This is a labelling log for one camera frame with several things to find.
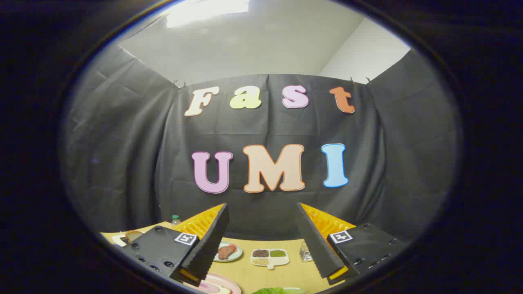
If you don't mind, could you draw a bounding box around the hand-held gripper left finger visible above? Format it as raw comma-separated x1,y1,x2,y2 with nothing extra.
121,203,230,287

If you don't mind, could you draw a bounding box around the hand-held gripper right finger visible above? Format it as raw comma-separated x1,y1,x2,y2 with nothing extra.
295,202,409,285

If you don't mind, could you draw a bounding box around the pale green round plate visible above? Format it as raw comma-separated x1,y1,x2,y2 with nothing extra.
212,241,244,263

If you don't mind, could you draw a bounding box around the pink ham slice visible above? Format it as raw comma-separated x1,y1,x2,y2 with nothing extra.
195,282,221,294

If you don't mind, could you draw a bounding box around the pink round plate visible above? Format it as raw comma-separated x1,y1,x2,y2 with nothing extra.
186,273,242,294

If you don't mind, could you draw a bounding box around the white divided dish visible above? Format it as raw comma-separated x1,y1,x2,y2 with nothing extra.
250,248,290,270

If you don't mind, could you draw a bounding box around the white toaster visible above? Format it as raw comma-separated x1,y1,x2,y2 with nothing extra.
111,231,143,247

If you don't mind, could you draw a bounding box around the black backdrop cloth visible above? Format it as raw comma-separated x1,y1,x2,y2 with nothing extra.
61,43,462,241

